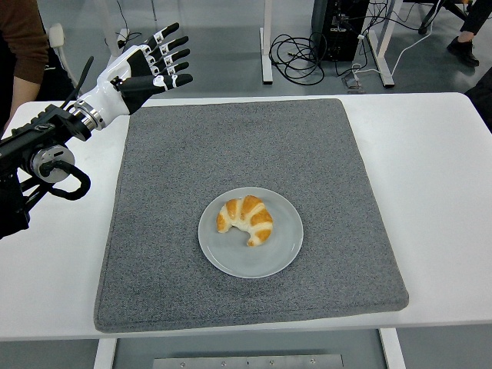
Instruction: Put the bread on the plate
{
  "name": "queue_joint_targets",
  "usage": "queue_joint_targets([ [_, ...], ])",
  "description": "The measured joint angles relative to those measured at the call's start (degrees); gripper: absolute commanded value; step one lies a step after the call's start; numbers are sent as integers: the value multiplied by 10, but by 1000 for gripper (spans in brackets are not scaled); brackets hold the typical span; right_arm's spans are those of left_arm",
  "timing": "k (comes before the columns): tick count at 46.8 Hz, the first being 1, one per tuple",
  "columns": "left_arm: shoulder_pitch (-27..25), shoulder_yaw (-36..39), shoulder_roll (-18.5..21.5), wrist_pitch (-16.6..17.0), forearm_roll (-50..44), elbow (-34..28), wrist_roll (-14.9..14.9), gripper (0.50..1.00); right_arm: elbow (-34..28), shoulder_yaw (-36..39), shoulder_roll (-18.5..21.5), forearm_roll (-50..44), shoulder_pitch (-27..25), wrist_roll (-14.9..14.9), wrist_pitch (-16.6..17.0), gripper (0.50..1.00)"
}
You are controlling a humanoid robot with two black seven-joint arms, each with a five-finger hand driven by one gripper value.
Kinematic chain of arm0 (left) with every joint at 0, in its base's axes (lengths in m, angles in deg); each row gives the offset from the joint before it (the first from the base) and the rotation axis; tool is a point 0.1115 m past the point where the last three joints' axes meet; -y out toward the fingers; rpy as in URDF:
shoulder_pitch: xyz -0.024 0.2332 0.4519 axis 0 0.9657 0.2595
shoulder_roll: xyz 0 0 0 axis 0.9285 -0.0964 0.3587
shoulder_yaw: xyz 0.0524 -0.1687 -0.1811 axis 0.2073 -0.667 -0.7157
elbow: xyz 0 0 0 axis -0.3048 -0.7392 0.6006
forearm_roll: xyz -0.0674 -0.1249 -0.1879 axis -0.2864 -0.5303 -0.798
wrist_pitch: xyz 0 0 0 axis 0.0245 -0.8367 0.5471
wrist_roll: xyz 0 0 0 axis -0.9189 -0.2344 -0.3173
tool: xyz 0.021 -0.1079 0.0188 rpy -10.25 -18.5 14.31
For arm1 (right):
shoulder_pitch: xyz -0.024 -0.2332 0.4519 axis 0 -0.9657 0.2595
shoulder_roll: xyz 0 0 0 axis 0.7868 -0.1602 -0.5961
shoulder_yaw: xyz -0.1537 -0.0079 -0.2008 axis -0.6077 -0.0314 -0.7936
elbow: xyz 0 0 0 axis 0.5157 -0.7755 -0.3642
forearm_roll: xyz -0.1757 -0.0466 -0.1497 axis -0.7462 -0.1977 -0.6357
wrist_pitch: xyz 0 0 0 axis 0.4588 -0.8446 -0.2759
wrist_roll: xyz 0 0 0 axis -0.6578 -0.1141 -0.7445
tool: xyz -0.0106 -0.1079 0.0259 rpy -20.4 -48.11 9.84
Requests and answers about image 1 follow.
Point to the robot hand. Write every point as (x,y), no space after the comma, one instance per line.
(111,96)

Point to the croissant bread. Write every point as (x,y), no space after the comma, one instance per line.
(250,215)

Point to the person's forearm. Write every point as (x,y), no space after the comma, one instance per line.
(25,92)

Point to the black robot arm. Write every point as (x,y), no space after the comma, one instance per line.
(23,142)

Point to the round grey plate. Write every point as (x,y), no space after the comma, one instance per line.
(269,261)

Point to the grey metal plate with screws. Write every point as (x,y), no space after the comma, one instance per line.
(230,363)

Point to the white desk leg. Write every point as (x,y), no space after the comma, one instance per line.
(111,38)
(267,57)
(386,75)

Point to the white chair armrest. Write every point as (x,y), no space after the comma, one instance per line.
(57,36)

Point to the black computer tower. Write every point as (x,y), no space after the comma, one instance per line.
(338,38)

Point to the grey floor socket box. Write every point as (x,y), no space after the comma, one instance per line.
(351,82)

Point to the grey fabric mat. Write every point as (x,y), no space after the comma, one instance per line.
(338,192)

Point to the white table leg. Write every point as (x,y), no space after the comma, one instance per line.
(104,355)
(392,351)

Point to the black office chair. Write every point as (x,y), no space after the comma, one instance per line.
(428,17)

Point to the black rounded object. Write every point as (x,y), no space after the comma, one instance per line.
(482,104)

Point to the person with black shoe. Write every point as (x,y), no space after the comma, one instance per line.
(476,19)

